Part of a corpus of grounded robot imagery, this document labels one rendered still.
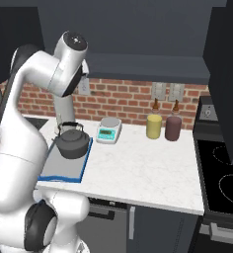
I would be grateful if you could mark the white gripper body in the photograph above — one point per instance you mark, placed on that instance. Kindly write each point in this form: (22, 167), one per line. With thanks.
(65, 108)

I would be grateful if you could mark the black stove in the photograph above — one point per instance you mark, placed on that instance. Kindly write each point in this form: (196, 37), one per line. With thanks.
(220, 197)

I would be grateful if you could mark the maroon bottle with brown neck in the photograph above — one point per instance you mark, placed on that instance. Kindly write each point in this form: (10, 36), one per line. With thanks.
(173, 128)

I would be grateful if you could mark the white and teal kitchen scale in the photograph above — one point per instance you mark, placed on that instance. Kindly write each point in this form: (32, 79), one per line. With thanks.
(108, 131)

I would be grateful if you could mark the yellow bottle with brown neck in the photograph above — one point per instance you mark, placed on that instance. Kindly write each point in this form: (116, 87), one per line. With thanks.
(154, 126)

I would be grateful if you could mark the dark grey kettle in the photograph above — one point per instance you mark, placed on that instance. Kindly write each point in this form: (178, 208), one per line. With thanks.
(72, 143)

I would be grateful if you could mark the dark base cabinet door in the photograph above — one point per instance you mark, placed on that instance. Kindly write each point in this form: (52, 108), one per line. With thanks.
(164, 230)

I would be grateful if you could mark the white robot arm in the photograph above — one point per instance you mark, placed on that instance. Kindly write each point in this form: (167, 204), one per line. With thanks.
(16, 158)

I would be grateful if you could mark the grey tray with blue rim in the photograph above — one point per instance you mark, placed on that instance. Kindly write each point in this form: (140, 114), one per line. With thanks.
(64, 168)

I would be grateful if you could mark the dark wall cabinet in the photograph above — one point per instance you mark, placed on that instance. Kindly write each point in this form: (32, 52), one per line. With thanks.
(138, 36)

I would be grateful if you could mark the dark sink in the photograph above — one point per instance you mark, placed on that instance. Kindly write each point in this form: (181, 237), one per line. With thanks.
(36, 123)

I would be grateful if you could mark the grey dishwasher front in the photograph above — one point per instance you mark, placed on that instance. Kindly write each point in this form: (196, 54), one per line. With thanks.
(102, 234)

